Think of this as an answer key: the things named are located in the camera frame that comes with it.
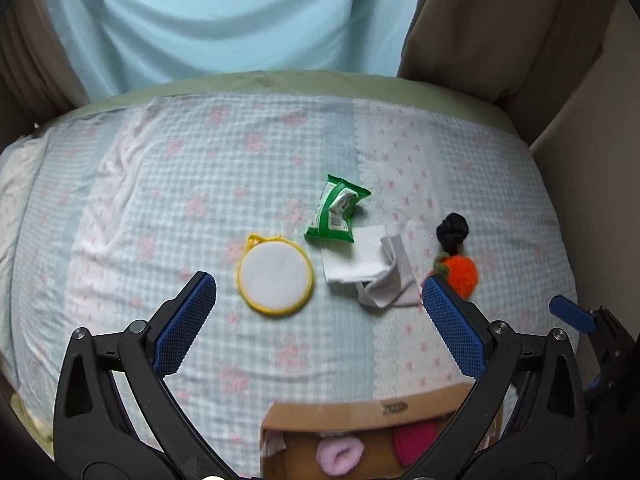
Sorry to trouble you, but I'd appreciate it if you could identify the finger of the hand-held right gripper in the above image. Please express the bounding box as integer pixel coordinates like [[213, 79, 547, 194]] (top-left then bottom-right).
[[549, 296, 629, 361]]

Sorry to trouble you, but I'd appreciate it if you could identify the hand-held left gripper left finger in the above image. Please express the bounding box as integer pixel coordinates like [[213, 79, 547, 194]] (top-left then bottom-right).
[[52, 271, 237, 480]]

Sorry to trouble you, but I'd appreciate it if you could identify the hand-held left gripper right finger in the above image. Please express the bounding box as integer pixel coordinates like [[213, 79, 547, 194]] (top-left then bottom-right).
[[400, 276, 589, 480]]

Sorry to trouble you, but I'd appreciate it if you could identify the black hair tie orange pompom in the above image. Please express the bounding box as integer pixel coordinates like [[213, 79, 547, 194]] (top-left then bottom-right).
[[424, 212, 480, 302]]

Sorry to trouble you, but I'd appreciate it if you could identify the grey sock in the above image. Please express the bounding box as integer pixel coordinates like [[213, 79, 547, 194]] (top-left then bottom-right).
[[356, 234, 422, 309]]

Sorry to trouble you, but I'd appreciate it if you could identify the round white yellow-rimmed pad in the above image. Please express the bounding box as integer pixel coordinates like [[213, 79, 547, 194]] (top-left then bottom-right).
[[236, 232, 316, 317]]

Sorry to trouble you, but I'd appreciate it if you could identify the white textured cloth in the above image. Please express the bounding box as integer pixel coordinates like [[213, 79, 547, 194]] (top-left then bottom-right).
[[322, 225, 396, 287]]

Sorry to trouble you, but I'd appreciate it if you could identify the cardboard box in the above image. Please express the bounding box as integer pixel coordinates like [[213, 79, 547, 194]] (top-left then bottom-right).
[[259, 382, 506, 480]]

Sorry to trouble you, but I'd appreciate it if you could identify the green tissue packet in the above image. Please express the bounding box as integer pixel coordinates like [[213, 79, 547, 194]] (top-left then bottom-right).
[[304, 173, 372, 245]]

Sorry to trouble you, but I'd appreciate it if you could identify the magenta cloth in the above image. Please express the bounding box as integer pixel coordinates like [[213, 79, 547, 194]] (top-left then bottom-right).
[[392, 419, 442, 467]]

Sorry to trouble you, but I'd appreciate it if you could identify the white crumpled cloth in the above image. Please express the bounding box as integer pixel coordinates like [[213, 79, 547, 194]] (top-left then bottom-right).
[[264, 430, 289, 459]]

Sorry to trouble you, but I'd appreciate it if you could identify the pink scrunchie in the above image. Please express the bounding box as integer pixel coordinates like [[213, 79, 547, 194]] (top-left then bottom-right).
[[315, 436, 367, 477]]

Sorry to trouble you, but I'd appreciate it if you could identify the green bed sheet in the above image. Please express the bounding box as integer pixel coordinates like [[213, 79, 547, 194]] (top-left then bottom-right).
[[72, 70, 517, 132]]

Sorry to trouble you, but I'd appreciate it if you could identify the beige curtain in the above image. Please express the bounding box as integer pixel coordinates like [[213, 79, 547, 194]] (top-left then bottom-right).
[[397, 0, 622, 107], [0, 0, 92, 137]]

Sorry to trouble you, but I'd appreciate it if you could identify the light blue curtain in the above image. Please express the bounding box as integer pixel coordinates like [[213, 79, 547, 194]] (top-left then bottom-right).
[[50, 0, 427, 107]]

